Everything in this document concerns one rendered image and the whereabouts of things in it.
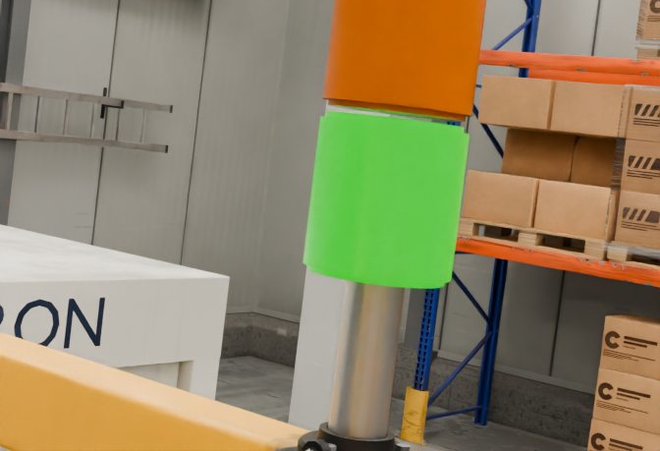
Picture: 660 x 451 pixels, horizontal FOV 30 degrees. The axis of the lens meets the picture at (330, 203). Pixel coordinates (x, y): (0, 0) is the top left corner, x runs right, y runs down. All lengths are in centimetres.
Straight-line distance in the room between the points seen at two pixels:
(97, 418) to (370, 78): 18
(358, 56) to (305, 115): 1141
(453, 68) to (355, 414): 12
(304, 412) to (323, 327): 22
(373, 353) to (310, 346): 262
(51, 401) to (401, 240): 18
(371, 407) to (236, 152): 1125
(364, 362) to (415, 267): 4
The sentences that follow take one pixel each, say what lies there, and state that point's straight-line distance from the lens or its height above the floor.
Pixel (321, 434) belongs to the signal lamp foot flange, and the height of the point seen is 211.
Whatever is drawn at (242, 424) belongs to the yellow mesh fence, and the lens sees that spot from 44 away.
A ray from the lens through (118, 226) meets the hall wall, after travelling 1068.
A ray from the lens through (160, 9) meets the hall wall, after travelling 1083.
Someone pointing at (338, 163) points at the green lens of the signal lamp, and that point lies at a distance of 39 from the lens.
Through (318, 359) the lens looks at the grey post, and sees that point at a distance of 301.
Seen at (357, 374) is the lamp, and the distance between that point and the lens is 40.
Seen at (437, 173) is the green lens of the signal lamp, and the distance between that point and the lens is 39.
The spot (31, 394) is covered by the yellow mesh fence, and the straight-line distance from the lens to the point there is 51.
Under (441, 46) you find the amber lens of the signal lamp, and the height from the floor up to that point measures 224.
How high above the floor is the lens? 220
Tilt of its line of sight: 3 degrees down
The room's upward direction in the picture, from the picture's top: 7 degrees clockwise
